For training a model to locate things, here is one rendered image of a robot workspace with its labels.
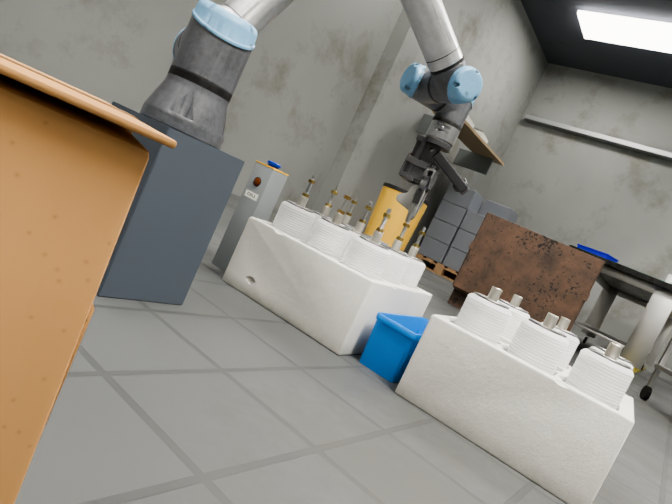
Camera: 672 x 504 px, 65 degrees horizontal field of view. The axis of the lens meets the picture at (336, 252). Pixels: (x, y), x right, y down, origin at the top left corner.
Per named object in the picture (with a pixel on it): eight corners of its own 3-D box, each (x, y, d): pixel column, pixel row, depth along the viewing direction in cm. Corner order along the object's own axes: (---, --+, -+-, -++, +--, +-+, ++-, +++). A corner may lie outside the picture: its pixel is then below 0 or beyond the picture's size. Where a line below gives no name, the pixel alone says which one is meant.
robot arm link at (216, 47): (173, 62, 88) (205, -16, 86) (166, 67, 100) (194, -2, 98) (239, 96, 93) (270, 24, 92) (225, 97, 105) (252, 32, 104)
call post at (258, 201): (227, 273, 146) (273, 169, 143) (210, 262, 149) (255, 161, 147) (243, 275, 152) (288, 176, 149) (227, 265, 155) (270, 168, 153)
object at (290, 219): (280, 270, 144) (307, 209, 143) (293, 282, 136) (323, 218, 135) (249, 259, 139) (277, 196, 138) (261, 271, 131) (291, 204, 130)
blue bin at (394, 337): (393, 385, 113) (417, 335, 112) (353, 359, 119) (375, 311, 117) (439, 377, 139) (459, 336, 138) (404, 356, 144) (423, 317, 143)
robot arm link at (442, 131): (460, 135, 135) (458, 127, 127) (452, 152, 135) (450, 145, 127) (433, 125, 137) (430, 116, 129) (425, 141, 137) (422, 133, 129)
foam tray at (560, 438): (585, 516, 89) (635, 422, 88) (393, 392, 108) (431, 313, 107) (597, 466, 123) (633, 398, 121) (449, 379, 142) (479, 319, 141)
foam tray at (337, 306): (338, 355, 116) (373, 281, 114) (221, 279, 136) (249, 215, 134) (405, 352, 150) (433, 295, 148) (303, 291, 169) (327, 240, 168)
